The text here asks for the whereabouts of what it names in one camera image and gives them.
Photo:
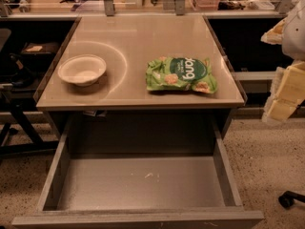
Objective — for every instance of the black chair caster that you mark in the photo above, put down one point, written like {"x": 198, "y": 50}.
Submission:
{"x": 288, "y": 198}

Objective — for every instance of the grey drawer cabinet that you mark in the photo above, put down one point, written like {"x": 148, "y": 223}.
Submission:
{"x": 117, "y": 114}

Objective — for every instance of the dark cardboard box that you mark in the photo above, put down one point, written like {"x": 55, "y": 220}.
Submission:
{"x": 40, "y": 51}

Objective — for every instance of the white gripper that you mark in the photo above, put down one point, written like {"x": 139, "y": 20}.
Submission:
{"x": 295, "y": 37}

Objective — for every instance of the white paper bowl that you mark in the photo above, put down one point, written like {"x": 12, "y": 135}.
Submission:
{"x": 82, "y": 70}

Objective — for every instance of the grey open top drawer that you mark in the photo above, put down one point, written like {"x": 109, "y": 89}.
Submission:
{"x": 136, "y": 172}

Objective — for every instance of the green rice chip bag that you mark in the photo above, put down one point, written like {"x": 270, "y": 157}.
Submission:
{"x": 180, "y": 74}

